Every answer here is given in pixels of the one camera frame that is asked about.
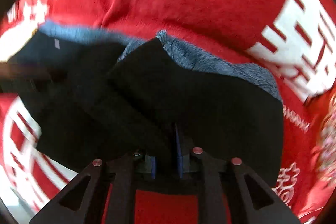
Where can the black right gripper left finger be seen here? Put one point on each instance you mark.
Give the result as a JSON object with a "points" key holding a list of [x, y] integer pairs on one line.
{"points": [[103, 192]]}

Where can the red embroidered floral pillow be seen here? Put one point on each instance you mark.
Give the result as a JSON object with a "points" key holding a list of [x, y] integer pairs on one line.
{"points": [[325, 147]]}

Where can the red blanket white characters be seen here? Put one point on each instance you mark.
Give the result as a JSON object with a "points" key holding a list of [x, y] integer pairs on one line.
{"points": [[293, 39]]}

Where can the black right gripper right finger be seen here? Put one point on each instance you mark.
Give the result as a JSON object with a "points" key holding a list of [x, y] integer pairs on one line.
{"points": [[231, 173]]}

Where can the black pants blue patterned waistband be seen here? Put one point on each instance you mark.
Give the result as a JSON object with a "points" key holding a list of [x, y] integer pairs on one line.
{"points": [[113, 95]]}

